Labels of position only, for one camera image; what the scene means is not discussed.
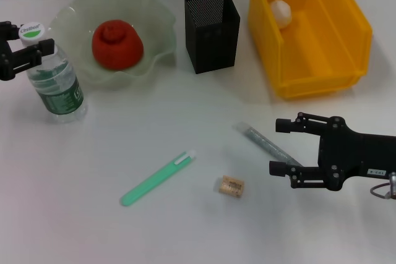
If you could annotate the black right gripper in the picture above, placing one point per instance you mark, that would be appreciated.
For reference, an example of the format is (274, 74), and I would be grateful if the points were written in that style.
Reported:
(346, 152)

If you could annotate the orange knitted fruit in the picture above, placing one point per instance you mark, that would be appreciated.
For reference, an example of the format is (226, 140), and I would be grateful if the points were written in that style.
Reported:
(117, 47)

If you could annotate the clear water bottle green label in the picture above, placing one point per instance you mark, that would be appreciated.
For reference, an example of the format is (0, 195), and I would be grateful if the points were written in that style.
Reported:
(58, 91)

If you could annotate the pale green glass fruit plate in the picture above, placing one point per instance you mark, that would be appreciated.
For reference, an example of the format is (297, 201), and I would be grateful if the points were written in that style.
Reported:
(154, 29)

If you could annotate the small tan cork block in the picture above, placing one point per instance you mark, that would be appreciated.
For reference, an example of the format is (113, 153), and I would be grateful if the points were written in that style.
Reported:
(230, 186)

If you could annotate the white paper ball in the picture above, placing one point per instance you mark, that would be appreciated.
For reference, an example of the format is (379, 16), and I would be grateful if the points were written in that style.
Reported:
(281, 13)

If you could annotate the green pen white clip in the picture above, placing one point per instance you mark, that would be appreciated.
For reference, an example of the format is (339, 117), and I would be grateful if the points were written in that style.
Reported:
(154, 179)

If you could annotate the black mesh pen holder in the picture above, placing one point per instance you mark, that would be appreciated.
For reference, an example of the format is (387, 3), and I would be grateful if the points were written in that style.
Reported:
(213, 50)

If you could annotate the grey glitter pen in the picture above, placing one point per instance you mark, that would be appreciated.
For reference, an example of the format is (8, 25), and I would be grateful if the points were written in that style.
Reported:
(263, 142)

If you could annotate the yellow plastic bin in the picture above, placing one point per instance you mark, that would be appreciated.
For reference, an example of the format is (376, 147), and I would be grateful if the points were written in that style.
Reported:
(325, 44)

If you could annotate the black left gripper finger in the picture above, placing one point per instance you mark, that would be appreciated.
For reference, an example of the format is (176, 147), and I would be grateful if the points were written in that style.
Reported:
(46, 47)
(9, 30)

